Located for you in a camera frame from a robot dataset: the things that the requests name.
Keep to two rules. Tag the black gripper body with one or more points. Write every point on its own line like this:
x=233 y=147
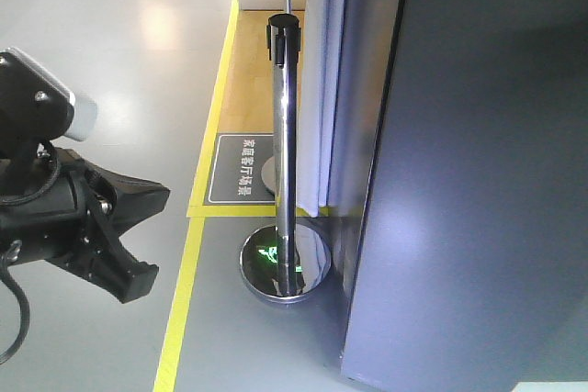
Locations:
x=71 y=225

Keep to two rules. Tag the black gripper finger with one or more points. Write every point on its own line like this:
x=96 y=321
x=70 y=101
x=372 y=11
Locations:
x=117 y=272
x=123 y=200

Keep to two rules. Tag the fridge door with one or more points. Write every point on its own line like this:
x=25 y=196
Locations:
x=474 y=244

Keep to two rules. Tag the grey floor sign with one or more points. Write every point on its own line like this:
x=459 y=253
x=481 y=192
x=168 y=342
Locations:
x=235 y=173

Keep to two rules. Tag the white curtain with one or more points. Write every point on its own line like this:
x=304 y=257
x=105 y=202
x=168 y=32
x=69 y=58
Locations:
x=321 y=53

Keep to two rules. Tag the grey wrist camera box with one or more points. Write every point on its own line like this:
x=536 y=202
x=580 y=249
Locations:
x=37 y=106

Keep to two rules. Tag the chrome stanchion post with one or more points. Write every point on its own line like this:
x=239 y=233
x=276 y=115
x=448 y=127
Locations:
x=284 y=263

